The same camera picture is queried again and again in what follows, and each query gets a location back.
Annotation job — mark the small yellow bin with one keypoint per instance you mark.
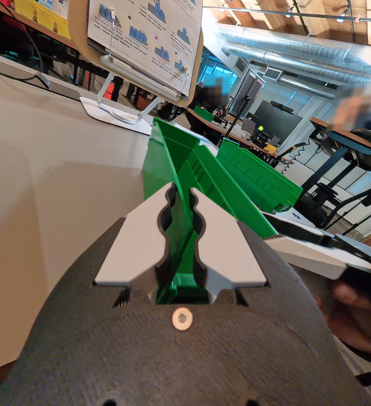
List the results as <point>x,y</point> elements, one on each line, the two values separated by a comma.
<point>61,28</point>
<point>42,17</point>
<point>23,8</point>

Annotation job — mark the wide black monitor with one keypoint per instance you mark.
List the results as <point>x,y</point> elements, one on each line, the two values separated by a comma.
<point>277,123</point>

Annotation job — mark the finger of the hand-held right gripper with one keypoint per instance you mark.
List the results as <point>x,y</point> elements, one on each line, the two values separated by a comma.
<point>306,257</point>
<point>299,228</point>

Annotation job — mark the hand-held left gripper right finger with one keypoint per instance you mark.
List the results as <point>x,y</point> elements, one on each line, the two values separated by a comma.
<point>229,253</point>

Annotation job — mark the grey desk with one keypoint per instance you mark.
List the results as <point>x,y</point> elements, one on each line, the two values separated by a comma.
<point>46,190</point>

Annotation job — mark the green plastic bin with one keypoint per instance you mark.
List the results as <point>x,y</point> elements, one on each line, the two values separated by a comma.
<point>204,113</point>
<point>160,165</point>
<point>261,180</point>

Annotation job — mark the tall upright monitor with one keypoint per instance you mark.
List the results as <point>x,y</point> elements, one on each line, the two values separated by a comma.
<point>245,95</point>

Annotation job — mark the wood-top workbench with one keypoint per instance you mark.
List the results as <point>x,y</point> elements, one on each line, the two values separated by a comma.
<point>223,129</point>

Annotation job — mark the black stand pole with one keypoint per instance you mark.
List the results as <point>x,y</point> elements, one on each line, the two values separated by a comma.
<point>236,119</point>

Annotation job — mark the yellow box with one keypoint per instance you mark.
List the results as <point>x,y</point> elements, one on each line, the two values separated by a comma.
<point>271,148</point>

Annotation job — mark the black webcam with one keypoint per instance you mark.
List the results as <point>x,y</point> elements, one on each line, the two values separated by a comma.
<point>282,106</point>

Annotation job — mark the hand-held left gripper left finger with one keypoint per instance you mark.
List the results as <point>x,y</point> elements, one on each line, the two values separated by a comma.
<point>131,250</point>

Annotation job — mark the black office chair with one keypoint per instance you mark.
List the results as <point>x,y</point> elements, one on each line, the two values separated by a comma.
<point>315,206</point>

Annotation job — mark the wooden document stand white base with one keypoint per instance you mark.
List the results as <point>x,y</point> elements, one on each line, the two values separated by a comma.
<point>77,38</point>

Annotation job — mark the person's right hand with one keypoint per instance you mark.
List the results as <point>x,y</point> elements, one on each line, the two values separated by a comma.
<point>356,320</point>

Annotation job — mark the dark metal desk frame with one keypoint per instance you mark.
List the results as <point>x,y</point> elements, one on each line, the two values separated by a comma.
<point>331,158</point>

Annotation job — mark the silver ribbed duct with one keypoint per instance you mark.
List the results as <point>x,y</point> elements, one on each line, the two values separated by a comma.
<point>283,60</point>
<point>299,41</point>

